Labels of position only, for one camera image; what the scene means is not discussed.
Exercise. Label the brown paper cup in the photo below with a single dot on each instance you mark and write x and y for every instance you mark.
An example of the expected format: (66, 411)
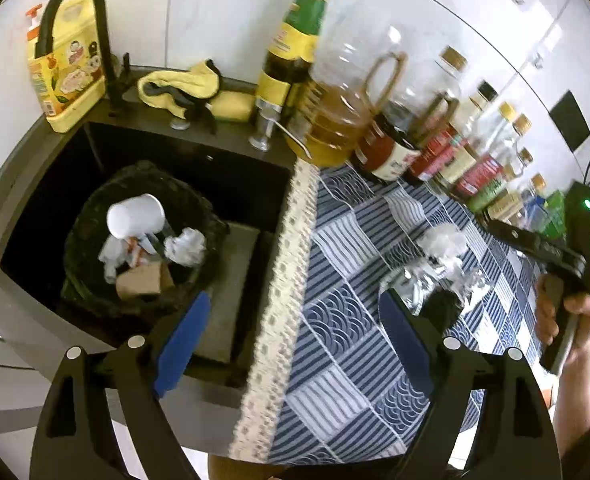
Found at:
(147, 280)

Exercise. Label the white paper ball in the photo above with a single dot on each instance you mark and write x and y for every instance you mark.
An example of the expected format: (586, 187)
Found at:
(188, 249)

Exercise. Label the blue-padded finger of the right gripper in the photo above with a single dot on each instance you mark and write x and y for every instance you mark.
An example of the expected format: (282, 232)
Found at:
(570, 254)

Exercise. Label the black kitchen faucet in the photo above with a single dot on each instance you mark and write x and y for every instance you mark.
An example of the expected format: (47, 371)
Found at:
(116, 78)

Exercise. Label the green packaged bottle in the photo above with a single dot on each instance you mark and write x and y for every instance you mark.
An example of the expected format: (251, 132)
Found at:
(554, 207)

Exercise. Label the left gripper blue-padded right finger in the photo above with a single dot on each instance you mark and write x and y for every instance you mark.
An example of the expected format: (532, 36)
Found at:
(514, 437)

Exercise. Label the green-label dark glass bottle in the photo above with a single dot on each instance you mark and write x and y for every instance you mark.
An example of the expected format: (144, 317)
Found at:
(289, 58)

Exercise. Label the chrome soap dispenser pump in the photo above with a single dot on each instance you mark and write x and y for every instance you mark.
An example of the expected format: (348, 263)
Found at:
(268, 118)

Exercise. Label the red-label bottle gold cap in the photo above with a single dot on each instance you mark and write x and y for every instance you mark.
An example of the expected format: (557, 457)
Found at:
(432, 94)

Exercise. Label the black wall socket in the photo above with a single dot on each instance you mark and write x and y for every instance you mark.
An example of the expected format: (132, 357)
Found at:
(569, 121)

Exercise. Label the yellow dish soap bottle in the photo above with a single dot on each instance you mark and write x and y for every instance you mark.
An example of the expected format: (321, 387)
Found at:
(70, 80)

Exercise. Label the white plastic cup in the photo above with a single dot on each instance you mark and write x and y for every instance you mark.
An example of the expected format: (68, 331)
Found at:
(136, 216)

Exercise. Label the soy sauce bottle white label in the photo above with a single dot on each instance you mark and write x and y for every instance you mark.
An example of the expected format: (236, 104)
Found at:
(385, 153)

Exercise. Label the white tissue with orange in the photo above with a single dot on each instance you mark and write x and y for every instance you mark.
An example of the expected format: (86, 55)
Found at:
(119, 251)

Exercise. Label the black kitchen sink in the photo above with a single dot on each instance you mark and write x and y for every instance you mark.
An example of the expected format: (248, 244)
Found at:
(245, 193)

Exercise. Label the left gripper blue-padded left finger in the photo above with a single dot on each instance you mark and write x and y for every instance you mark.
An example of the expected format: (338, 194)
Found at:
(75, 439)

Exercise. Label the blue white patterned tablecloth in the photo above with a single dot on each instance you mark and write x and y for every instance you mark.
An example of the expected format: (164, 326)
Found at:
(325, 384)

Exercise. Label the black-lined trash bin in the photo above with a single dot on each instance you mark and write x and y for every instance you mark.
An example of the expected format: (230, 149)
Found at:
(142, 243)

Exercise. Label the silver foil wrapper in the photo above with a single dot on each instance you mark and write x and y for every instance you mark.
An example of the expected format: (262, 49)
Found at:
(417, 279)

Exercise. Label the large clear cooking oil jug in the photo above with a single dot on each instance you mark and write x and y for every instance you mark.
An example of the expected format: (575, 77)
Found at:
(358, 62)

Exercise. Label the yellow cleaning cloth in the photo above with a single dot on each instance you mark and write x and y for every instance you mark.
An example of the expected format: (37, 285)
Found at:
(195, 95)

